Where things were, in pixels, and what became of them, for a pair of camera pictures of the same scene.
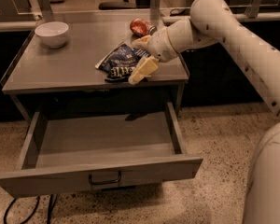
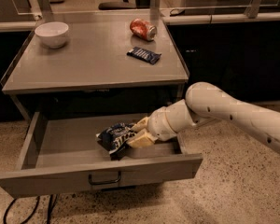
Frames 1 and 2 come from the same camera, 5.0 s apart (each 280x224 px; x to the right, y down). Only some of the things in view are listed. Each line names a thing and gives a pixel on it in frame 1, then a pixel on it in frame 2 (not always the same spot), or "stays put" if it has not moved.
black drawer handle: [105, 182] stays put
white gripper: [160, 46] → [157, 125]
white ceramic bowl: [52, 34] stays put
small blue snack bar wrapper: [139, 52] stays put
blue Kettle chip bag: [119, 63] → [114, 138]
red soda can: [140, 28] stays put
